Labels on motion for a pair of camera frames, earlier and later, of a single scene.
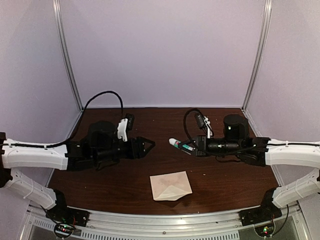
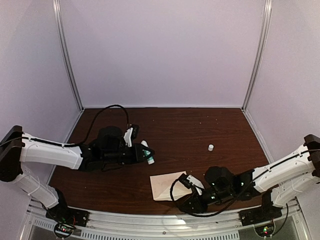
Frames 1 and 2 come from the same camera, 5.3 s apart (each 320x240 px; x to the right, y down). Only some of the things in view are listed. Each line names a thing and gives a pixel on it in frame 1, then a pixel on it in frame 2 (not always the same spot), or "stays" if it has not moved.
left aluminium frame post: (57, 14) stays
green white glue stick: (175, 143) → (150, 160)
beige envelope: (170, 186) stays
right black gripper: (201, 148) → (199, 207)
